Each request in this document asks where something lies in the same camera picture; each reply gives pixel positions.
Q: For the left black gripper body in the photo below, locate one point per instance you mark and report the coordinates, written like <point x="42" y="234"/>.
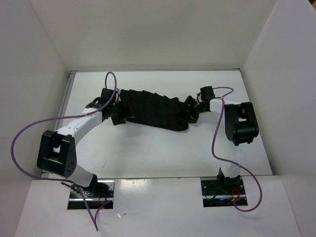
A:
<point x="118" y="113"/>

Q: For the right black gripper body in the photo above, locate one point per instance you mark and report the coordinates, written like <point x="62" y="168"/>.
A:
<point x="195" y="109"/>

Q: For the black skirt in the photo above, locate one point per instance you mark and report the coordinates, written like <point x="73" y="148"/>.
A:
<point x="155" y="110"/>

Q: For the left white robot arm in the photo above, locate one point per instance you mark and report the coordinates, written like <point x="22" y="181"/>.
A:
<point x="57" y="150"/>

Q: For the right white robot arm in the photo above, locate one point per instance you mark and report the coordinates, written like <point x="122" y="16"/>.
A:
<point x="241" y="127"/>

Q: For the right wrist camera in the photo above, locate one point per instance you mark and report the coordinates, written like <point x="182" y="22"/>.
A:
<point x="207" y="93"/>

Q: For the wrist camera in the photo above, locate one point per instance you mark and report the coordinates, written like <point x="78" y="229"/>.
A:
<point x="207" y="93"/>
<point x="107" y="95"/>

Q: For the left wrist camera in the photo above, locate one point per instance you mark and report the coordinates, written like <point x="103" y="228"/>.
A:
<point x="107" y="95"/>

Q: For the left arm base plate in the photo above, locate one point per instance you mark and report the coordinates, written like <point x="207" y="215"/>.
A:
<point x="103" y="197"/>

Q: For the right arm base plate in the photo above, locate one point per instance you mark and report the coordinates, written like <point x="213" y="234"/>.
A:
<point x="215" y="196"/>

